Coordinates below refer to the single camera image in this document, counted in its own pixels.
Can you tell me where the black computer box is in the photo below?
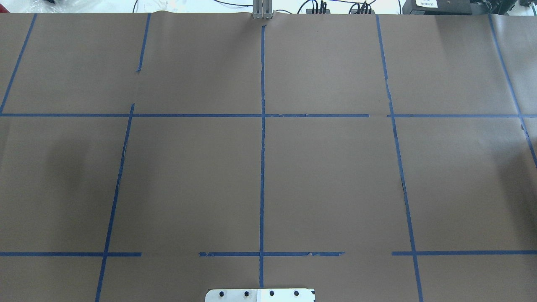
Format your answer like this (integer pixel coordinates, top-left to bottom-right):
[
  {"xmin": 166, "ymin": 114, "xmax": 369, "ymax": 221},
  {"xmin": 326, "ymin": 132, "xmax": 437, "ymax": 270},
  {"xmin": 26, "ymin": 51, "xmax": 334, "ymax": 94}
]
[{"xmin": 401, "ymin": 0, "xmax": 497, "ymax": 16}]

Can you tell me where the black power strip left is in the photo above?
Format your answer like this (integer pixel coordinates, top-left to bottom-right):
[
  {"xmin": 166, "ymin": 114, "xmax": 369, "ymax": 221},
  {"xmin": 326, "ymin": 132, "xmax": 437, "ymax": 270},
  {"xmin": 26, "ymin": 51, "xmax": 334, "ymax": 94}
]
[{"xmin": 305, "ymin": 0, "xmax": 330, "ymax": 15}]

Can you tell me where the black power strip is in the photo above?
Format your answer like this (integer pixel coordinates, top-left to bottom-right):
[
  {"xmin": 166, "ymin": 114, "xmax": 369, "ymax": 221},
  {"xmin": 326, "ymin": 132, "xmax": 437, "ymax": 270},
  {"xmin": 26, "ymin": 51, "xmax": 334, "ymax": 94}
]
[
  {"xmin": 348, "ymin": 2, "xmax": 374, "ymax": 15},
  {"xmin": 305, "ymin": 0, "xmax": 330, "ymax": 15}
]

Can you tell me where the black power strip right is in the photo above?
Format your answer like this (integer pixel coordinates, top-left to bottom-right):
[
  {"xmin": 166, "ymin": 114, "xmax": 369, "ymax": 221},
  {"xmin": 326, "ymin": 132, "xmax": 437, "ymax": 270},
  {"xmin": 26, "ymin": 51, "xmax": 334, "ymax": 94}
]
[{"xmin": 348, "ymin": 2, "xmax": 374, "ymax": 15}]

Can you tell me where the grey aluminium frame post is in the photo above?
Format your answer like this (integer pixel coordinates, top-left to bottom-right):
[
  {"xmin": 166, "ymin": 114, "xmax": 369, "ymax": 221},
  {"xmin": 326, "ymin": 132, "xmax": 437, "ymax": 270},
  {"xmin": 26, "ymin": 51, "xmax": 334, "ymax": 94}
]
[{"xmin": 253, "ymin": 0, "xmax": 274, "ymax": 20}]

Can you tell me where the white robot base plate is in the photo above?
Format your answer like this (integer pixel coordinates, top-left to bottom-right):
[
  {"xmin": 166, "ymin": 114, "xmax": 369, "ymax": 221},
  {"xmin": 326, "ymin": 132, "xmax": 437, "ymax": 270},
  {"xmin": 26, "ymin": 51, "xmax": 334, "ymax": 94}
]
[{"xmin": 205, "ymin": 288, "xmax": 316, "ymax": 302}]

